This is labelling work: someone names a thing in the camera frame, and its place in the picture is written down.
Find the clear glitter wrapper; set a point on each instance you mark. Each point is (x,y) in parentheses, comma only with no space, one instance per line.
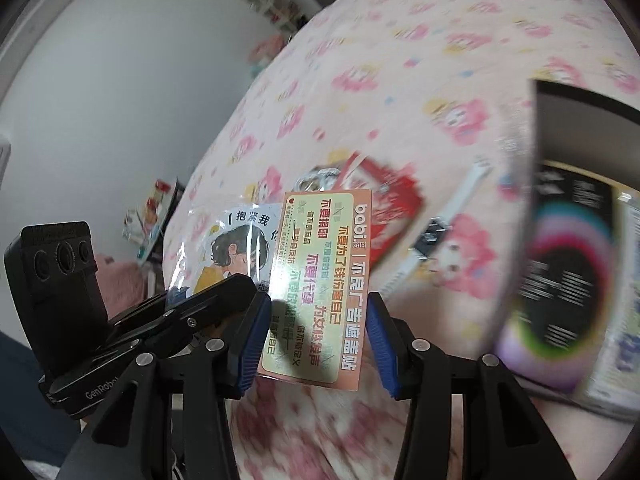
(517,160)

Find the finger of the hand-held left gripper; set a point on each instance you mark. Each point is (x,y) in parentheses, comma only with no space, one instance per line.
(210,305)

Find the pink printed blanket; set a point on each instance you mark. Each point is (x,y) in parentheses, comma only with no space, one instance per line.
(425,35)

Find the black cardboard box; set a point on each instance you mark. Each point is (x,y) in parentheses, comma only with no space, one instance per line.
(570,125)

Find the black rainbow circle booklet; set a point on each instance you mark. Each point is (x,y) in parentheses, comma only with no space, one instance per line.
(565,270)

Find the red packet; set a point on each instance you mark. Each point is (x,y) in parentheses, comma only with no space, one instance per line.
(395,205)

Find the dark blue cloth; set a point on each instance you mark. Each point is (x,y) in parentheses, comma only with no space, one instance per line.
(25,410)

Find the pink plush cushion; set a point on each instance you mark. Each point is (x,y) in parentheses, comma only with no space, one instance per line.
(130,285)

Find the girl cartoon sticker bag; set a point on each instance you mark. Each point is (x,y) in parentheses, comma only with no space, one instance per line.
(235,245)

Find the orange sticker card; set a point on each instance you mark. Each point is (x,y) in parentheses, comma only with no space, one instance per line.
(320,270)

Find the pile of colourful packets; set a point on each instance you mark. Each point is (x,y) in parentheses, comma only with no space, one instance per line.
(155,215)

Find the white smartwatch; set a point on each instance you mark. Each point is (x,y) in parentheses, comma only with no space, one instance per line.
(435,232)

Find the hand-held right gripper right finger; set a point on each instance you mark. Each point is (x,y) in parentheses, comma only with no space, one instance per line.
(382,350)

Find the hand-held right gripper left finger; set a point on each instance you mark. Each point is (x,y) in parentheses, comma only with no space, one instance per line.
(251,345)

